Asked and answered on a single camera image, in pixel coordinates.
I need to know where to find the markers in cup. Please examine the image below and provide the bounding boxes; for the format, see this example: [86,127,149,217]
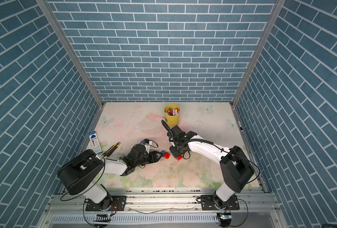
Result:
[166,107,179,116]

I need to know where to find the white blue pen box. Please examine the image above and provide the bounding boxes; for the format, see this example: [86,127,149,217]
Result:
[89,131,102,154]

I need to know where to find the aluminium corner post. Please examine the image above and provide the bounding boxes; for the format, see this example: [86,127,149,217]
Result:
[36,0,104,108]
[232,0,286,108]

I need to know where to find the aluminium corner post left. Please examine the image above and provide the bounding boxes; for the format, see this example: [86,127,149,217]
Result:
[36,0,104,108]

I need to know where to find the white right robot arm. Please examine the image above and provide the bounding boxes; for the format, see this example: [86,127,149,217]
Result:
[161,120,255,210]

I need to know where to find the yellow black utility knife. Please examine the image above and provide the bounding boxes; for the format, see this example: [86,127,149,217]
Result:
[102,142,121,157]

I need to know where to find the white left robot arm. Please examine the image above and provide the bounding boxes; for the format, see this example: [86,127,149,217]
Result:
[57,144,164,211]

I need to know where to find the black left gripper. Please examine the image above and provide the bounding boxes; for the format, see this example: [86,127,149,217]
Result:
[134,151,164,168]

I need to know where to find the yellow cup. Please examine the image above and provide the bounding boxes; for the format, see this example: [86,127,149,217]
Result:
[164,104,180,127]

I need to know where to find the aluminium corner post right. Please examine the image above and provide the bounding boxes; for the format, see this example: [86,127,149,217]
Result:
[232,0,286,108]

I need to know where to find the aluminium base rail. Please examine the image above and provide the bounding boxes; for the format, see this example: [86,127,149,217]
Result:
[38,188,286,228]

